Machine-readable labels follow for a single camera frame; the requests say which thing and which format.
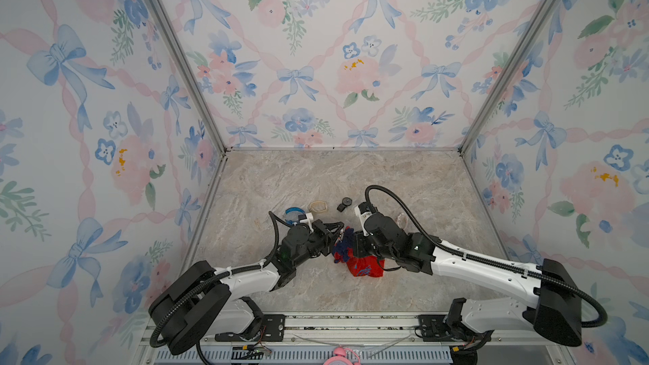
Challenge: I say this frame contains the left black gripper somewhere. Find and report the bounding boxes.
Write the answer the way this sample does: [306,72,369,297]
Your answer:
[292,221,343,270]

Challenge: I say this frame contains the red blue patterned cloth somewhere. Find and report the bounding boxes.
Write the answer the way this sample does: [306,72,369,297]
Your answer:
[333,226,385,278]

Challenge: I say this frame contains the black watch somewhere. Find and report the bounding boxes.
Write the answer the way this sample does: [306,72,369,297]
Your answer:
[336,197,353,212]

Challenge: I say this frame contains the pink white watch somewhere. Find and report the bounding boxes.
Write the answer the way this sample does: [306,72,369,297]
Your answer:
[395,212,410,231]

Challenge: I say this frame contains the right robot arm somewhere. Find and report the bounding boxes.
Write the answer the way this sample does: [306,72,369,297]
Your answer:
[353,211,608,347]

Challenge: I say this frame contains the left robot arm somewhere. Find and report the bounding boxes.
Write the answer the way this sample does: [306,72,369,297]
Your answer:
[148,216,345,355]

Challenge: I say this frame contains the pink round object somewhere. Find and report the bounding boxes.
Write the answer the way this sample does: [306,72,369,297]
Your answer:
[324,346,362,365]

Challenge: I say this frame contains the blue strap watch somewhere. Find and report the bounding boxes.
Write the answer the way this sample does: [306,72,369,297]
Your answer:
[283,207,306,226]

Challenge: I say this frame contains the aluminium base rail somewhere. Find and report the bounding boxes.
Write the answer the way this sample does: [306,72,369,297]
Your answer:
[136,310,513,350]

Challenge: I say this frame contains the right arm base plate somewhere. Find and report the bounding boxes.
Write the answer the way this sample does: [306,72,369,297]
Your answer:
[416,314,484,344]

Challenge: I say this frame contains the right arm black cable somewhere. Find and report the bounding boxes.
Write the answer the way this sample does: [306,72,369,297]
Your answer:
[363,184,608,329]

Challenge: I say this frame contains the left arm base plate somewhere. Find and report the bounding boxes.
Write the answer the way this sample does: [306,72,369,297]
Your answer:
[214,314,287,344]

